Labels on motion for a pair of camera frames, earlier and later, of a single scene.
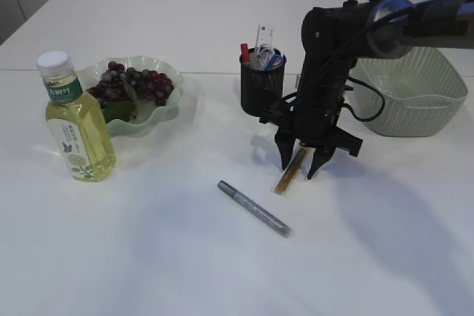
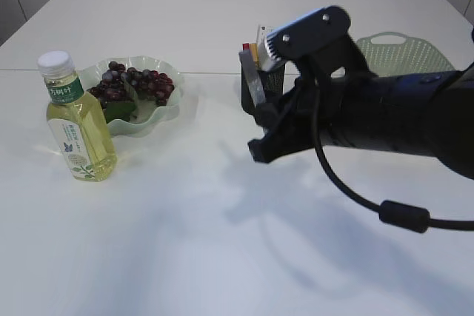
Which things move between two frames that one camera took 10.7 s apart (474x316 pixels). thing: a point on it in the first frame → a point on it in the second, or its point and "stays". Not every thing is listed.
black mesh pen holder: (259, 88) stays
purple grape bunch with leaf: (119, 89) stays
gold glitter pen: (284, 183) → (254, 48)
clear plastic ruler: (263, 48) stays
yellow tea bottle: (79, 124) stays
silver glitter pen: (256, 209) → (255, 83)
